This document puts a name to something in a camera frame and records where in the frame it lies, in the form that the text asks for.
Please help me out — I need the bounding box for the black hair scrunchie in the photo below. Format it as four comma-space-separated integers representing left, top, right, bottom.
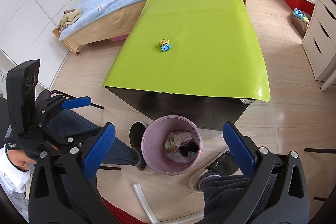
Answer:
179, 141, 199, 157

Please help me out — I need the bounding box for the white cotton socks box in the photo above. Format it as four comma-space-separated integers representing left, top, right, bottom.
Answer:
173, 131, 193, 147

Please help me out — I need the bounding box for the green white sock roll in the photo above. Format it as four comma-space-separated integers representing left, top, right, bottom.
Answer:
165, 140, 177, 153

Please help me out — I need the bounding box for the pink trash bin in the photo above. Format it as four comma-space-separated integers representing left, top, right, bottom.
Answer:
141, 115, 203, 176

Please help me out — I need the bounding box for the person's left hand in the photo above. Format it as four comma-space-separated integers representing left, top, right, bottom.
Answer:
7, 150, 37, 170

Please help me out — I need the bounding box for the white plastic strip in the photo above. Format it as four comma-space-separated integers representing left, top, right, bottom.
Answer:
133, 183, 159, 224

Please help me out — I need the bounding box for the red cloth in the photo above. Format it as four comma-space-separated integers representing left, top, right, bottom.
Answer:
102, 198, 146, 224

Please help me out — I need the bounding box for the beige folded towel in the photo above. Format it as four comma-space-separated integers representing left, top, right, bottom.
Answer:
57, 9, 82, 30

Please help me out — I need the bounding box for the green table mat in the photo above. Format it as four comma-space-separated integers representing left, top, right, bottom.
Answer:
103, 0, 270, 102

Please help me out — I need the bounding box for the white drawer cabinet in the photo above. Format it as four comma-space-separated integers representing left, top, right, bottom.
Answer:
302, 0, 336, 82

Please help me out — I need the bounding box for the brown pet bed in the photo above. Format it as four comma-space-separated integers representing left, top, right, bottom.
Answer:
289, 8, 310, 37

